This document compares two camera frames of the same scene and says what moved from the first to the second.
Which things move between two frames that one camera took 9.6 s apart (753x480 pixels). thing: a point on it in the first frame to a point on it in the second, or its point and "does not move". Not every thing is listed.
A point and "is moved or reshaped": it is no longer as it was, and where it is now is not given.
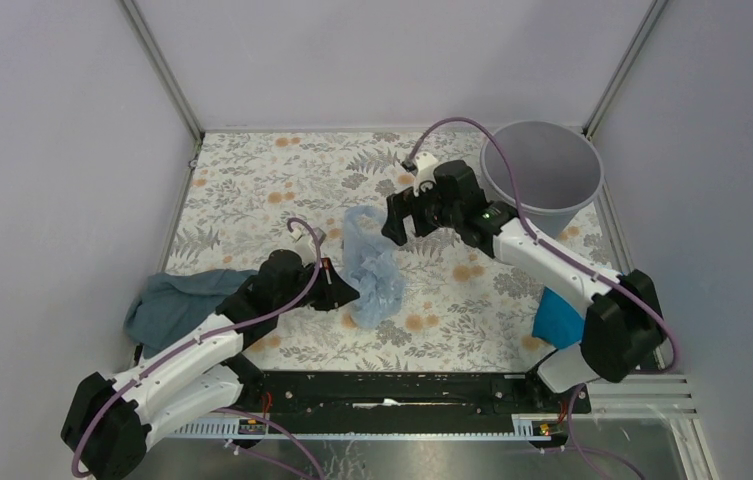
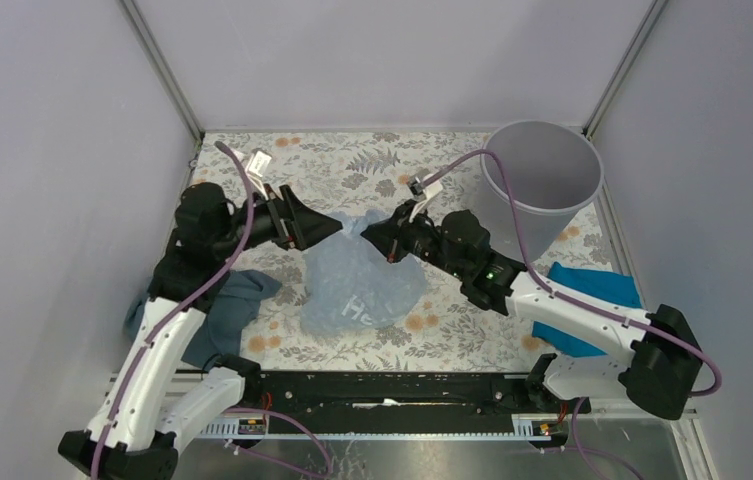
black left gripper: [334, 290] to [306, 227]
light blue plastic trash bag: [371, 260] is moved or reshaped
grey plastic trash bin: [560, 169] does not move
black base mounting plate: [320, 395] does not move
